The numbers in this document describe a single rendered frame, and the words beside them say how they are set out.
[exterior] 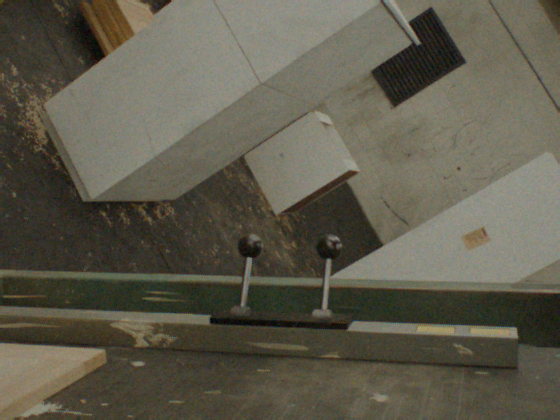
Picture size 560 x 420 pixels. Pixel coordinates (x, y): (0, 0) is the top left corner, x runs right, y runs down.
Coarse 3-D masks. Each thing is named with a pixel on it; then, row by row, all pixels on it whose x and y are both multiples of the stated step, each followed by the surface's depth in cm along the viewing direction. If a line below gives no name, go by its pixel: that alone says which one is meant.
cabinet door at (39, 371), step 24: (0, 360) 96; (24, 360) 96; (48, 360) 95; (72, 360) 94; (96, 360) 97; (0, 384) 86; (24, 384) 85; (48, 384) 86; (0, 408) 78; (24, 408) 82
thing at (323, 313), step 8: (320, 240) 104; (328, 240) 103; (336, 240) 104; (320, 248) 103; (328, 248) 103; (336, 248) 103; (320, 256) 104; (328, 256) 103; (336, 256) 104; (328, 264) 103; (328, 272) 103; (328, 280) 103; (328, 288) 102; (320, 304) 101; (320, 312) 100; (328, 312) 100
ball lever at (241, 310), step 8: (240, 240) 107; (248, 240) 106; (256, 240) 107; (240, 248) 107; (248, 248) 106; (256, 248) 106; (248, 256) 107; (256, 256) 107; (248, 264) 106; (248, 272) 106; (248, 280) 106; (240, 296) 105; (240, 304) 104; (232, 312) 103; (240, 312) 103; (248, 312) 103
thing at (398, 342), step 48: (0, 336) 113; (48, 336) 110; (96, 336) 108; (144, 336) 106; (192, 336) 104; (240, 336) 102; (288, 336) 100; (336, 336) 98; (384, 336) 96; (432, 336) 94; (480, 336) 93
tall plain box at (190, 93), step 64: (192, 0) 334; (256, 0) 324; (320, 0) 315; (384, 0) 303; (128, 64) 345; (192, 64) 335; (256, 64) 325; (320, 64) 342; (64, 128) 357; (128, 128) 346; (192, 128) 335; (256, 128) 385; (128, 192) 373
